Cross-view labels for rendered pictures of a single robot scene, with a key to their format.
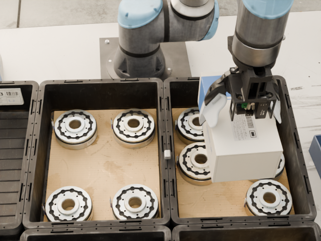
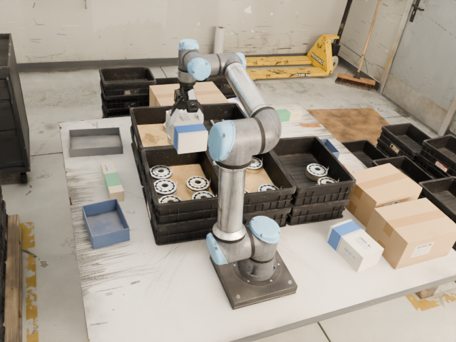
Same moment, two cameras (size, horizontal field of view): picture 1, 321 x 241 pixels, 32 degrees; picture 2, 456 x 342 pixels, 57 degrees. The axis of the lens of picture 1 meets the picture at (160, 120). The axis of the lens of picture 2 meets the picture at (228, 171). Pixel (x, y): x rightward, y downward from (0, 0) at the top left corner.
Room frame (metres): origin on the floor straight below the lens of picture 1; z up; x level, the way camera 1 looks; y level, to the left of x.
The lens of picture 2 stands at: (2.17, -0.47, 2.00)
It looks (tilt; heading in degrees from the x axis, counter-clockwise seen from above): 35 degrees down; 161
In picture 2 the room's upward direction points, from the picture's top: 8 degrees clockwise
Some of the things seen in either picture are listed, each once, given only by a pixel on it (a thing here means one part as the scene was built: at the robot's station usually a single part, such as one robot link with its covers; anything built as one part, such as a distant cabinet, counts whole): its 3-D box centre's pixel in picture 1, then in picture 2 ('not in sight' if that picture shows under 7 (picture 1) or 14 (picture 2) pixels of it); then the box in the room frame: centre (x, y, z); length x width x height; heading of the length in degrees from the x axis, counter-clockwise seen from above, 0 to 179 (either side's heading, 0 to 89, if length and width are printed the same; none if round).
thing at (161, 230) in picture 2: not in sight; (181, 202); (0.74, -0.16, 0.76); 0.40 x 0.30 x 0.12; 3
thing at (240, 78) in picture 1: (251, 80); (185, 93); (0.64, -0.15, 1.25); 0.09 x 0.08 x 0.12; 6
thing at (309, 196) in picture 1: (233, 145); (182, 174); (0.74, -0.16, 0.92); 0.40 x 0.30 x 0.02; 3
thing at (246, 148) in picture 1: (236, 124); (185, 130); (0.67, -0.15, 1.09); 0.20 x 0.12 x 0.09; 6
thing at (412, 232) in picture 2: not in sight; (410, 232); (1.10, 0.80, 0.78); 0.30 x 0.22 x 0.16; 97
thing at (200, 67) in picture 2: not in sight; (201, 65); (0.75, -0.12, 1.41); 0.11 x 0.11 x 0.08; 7
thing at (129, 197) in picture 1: (135, 202); not in sight; (0.62, 0.05, 0.86); 0.05 x 0.05 x 0.01
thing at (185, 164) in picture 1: (200, 160); (197, 183); (0.74, -0.10, 0.86); 0.10 x 0.10 x 0.01
